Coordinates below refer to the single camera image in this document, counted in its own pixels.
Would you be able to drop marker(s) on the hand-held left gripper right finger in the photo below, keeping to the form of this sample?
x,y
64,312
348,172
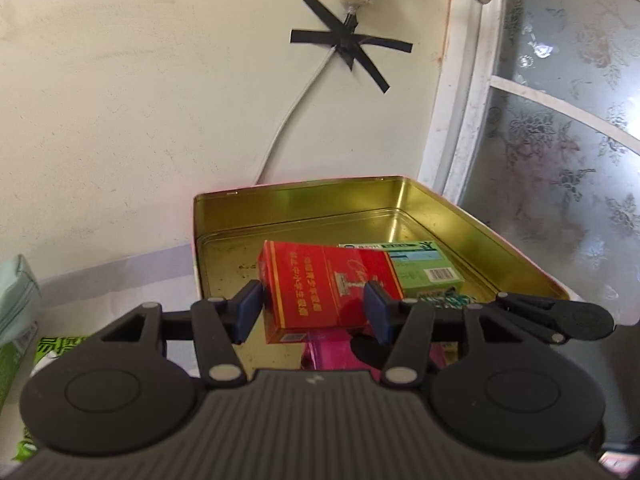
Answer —
x,y
377,316

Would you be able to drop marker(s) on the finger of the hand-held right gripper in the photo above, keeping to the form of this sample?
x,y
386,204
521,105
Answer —
x,y
530,312

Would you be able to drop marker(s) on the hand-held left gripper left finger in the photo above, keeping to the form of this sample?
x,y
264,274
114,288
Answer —
x,y
247,312

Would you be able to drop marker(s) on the red cigarette box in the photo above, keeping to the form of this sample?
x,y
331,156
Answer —
x,y
320,290

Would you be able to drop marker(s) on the pink tin box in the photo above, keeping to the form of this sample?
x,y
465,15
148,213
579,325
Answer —
x,y
300,220

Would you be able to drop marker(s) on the mint green pouch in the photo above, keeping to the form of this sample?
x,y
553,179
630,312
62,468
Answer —
x,y
16,300

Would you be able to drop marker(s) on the green toothpaste box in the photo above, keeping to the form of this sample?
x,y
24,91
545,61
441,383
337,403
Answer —
x,y
11,365

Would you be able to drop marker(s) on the green medicine box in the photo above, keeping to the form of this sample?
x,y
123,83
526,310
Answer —
x,y
425,267

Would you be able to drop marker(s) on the coloured paper clips bundle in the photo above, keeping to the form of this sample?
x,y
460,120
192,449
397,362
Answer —
x,y
447,301

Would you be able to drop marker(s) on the white striped bed sheet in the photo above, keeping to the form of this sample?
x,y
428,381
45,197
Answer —
x,y
125,280

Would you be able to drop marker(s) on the frosted floral window glass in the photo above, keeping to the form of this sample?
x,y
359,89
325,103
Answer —
x,y
565,170

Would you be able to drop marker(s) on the green patterned packet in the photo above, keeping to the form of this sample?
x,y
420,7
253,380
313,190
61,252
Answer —
x,y
55,352

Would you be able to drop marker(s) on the black tape cross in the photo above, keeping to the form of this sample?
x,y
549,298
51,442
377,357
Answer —
x,y
352,42

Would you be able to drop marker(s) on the white window frame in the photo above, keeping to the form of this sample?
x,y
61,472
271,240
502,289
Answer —
x,y
465,85

